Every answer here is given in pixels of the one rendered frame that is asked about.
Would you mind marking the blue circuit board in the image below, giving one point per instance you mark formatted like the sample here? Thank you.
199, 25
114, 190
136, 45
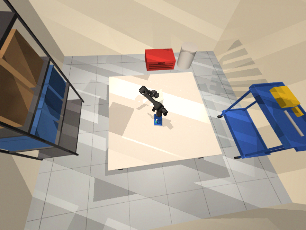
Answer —
157, 120

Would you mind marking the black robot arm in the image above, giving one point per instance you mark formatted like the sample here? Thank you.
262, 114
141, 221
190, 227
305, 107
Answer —
153, 93

